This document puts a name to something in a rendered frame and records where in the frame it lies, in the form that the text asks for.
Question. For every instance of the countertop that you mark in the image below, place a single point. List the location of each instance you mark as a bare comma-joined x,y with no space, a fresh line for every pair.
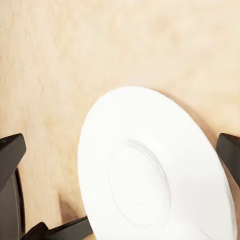
59,57

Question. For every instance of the saucer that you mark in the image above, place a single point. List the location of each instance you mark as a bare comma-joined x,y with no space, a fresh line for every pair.
147,171

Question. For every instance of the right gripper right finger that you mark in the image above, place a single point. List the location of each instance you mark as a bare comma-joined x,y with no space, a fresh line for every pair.
228,149

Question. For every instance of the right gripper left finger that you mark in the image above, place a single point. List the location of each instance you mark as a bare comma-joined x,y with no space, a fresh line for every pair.
12,150

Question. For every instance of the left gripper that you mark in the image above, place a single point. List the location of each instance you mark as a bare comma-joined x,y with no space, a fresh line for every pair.
78,229

